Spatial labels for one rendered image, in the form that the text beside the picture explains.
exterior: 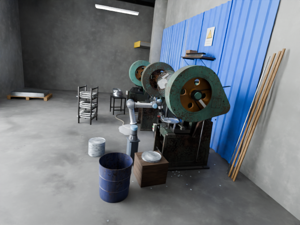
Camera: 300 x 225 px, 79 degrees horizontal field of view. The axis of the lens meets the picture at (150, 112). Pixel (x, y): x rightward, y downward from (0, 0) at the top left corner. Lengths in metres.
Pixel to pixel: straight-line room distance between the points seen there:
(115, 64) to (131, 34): 1.63
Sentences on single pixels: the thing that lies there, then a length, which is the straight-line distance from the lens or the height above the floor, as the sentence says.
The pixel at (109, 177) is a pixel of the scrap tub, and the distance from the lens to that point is 2.31.
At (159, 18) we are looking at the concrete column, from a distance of 8.23.
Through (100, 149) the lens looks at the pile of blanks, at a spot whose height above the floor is 0.14.
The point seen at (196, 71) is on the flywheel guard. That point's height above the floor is 1.65.
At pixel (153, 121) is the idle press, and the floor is 0.24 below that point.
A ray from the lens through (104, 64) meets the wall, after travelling 9.39.
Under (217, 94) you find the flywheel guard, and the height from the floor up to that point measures 1.36.
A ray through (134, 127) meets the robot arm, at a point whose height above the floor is 0.67.
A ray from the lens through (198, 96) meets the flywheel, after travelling 2.64.
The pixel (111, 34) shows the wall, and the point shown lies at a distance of 9.45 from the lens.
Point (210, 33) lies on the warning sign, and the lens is 4.80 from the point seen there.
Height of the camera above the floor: 1.71
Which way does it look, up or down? 15 degrees down
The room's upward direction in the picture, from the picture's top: 6 degrees clockwise
